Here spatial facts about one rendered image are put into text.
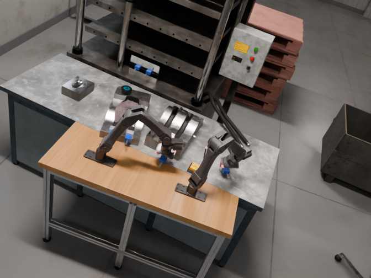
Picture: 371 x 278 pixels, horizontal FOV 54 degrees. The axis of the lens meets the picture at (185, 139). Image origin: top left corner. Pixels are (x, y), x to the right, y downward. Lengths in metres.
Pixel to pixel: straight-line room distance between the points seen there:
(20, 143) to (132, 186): 1.27
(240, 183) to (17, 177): 1.84
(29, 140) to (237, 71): 1.72
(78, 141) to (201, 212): 0.91
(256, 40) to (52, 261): 2.15
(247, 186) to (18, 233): 1.66
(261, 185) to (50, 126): 1.57
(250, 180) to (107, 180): 0.96
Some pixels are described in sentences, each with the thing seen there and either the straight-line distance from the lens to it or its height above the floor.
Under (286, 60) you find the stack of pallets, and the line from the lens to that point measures 4.64.
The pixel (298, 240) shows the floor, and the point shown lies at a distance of 3.50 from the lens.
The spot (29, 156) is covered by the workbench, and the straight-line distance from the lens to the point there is 3.20.
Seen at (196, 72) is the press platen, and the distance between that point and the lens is 2.99.
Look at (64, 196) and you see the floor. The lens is 3.15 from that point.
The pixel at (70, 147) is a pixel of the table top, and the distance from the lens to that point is 2.37.
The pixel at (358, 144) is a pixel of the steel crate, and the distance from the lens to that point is 4.02.
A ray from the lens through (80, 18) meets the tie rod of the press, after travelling 3.27.
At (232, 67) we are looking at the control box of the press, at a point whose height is 1.17.
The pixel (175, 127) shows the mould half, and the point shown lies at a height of 0.89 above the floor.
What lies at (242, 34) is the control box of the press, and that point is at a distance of 2.85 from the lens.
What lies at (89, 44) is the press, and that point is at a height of 0.78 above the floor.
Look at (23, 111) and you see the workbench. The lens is 2.95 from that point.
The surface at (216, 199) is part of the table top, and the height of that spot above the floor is 0.80.
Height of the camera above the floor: 2.39
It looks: 37 degrees down
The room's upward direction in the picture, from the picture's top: 18 degrees clockwise
